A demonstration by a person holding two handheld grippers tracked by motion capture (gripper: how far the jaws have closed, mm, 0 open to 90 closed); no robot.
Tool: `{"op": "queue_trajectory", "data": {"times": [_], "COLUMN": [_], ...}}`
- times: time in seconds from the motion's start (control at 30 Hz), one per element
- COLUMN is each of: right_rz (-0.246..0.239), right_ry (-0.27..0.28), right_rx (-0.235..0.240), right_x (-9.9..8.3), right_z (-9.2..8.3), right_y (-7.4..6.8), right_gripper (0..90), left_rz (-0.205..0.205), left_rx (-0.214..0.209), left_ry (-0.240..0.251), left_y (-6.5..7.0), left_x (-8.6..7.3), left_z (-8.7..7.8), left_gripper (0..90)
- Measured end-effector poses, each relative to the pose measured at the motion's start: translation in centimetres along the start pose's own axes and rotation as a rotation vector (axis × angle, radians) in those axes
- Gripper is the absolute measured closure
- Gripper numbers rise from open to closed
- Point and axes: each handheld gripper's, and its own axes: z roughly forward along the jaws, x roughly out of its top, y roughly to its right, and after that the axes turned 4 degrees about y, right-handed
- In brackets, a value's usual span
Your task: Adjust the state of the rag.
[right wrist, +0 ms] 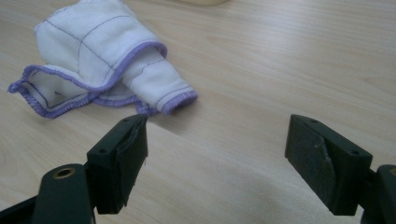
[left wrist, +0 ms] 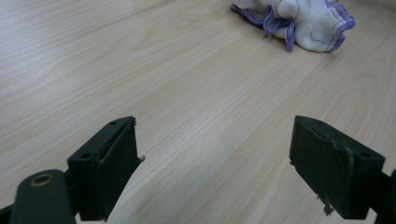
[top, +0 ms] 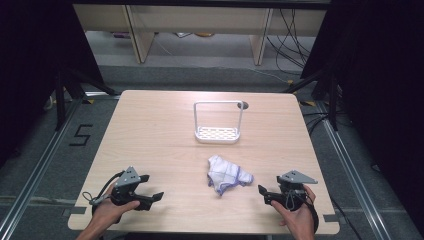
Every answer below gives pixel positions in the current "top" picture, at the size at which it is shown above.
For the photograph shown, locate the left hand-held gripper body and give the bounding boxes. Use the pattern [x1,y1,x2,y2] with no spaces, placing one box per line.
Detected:
[110,165,142,206]

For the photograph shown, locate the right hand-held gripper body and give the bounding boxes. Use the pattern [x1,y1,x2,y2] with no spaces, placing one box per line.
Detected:
[275,169,319,212]

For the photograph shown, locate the white cloth with purple edging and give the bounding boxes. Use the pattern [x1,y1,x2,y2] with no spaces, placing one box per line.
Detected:
[207,154,255,197]

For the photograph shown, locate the white wire-frame rack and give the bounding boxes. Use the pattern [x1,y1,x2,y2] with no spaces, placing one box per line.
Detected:
[193,99,245,145]

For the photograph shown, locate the person's right hand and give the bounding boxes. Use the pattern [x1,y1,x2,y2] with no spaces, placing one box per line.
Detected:
[270,184,318,239]

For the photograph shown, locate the person's left hand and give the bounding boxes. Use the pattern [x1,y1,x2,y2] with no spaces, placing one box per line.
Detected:
[91,199,141,231]

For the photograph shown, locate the black metal stand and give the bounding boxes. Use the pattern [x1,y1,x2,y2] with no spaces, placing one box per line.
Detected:
[285,69,340,132]
[54,68,118,132]

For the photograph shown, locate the black curtain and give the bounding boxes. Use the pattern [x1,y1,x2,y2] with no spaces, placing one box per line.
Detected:
[0,0,105,168]
[300,0,424,234]

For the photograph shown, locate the beige desk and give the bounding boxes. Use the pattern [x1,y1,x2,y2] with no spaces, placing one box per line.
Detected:
[73,3,328,66]

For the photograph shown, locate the left hand-held gripper cable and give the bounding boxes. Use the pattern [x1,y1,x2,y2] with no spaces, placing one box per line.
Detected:
[82,170,126,214]

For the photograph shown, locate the hand-held gripper cable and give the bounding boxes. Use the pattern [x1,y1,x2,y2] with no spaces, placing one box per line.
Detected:
[82,170,126,214]
[285,189,320,234]

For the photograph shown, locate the right hand-held gripper cable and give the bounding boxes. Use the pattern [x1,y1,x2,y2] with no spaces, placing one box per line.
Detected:
[285,189,320,234]

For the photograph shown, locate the metal floor rail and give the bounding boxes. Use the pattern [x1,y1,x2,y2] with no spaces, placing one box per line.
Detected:
[0,96,85,240]
[315,99,395,240]

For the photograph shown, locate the black floor cables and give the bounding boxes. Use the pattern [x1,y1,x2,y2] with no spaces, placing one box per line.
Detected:
[303,111,331,135]

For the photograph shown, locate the white floor cable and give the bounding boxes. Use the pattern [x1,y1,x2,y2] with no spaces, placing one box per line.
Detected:
[245,65,292,85]

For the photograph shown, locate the bundle of black hanging cables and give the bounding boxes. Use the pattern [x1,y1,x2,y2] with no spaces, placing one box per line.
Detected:
[265,8,315,75]

